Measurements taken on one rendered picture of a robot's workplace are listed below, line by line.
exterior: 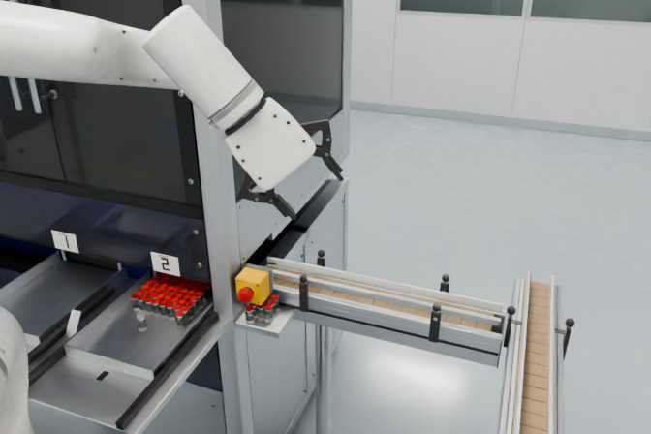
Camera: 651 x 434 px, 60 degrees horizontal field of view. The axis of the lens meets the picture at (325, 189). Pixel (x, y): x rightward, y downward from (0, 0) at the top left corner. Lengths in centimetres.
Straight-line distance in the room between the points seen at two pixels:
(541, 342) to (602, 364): 151
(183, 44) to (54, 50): 15
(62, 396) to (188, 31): 97
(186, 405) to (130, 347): 42
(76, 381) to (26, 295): 43
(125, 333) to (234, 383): 35
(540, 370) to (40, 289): 138
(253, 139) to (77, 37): 25
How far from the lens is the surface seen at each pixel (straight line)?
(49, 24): 77
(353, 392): 261
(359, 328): 156
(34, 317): 176
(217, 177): 136
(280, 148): 79
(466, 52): 580
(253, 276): 147
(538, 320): 158
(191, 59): 76
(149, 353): 152
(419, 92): 597
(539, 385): 140
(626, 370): 303
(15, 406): 113
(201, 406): 188
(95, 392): 147
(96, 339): 161
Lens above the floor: 185
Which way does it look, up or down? 26 degrees down
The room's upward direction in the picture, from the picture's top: straight up
